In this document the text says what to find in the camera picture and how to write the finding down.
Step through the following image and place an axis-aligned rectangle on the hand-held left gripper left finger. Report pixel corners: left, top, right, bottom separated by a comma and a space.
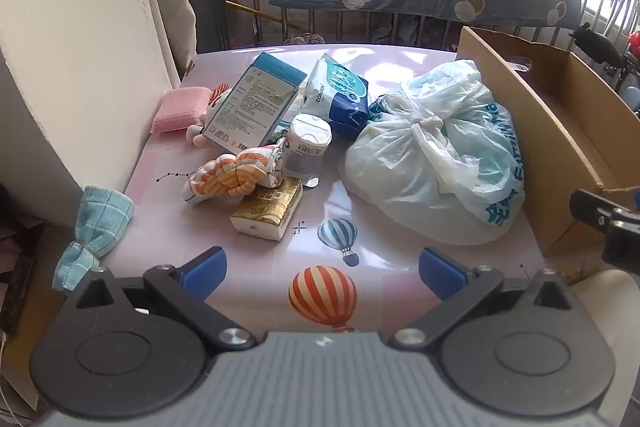
62, 246, 258, 353

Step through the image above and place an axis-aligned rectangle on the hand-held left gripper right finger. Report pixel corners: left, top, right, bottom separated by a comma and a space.
387, 247, 581, 353

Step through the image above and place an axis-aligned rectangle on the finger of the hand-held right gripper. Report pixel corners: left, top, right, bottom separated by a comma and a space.
569, 188, 640, 233
601, 219, 640, 279

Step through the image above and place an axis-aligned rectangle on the cardboard box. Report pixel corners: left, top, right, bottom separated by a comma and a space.
456, 26, 640, 258

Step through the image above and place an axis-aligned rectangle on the orange striped cloth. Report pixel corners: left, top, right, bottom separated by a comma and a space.
181, 146, 287, 206

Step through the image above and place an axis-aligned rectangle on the pink sponge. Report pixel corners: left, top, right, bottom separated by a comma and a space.
151, 87, 213, 134

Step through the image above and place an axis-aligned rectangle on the blue white carton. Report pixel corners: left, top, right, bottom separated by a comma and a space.
202, 52, 308, 156

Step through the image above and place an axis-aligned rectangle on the pink white plush toy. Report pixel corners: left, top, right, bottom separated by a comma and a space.
186, 83, 236, 148

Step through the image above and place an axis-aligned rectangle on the blue wet wipes pack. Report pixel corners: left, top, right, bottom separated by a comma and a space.
299, 53, 371, 142

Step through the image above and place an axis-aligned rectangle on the golden tissue pack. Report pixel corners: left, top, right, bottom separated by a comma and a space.
230, 176, 304, 242

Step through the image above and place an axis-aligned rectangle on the white plastic bag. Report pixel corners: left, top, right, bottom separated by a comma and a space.
337, 59, 526, 247

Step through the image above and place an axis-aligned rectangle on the teal checked cloth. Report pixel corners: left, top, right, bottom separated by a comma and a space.
52, 186, 136, 293

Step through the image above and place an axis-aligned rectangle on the white round bottle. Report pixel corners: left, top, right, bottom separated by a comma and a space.
282, 114, 333, 188

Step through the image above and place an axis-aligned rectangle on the black exercise equipment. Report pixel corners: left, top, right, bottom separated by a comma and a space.
570, 23, 640, 82

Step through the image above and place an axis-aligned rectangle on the dark brown object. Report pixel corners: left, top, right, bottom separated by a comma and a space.
0, 187, 46, 338

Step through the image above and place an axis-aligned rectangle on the metal railing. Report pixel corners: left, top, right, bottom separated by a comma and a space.
225, 0, 461, 52

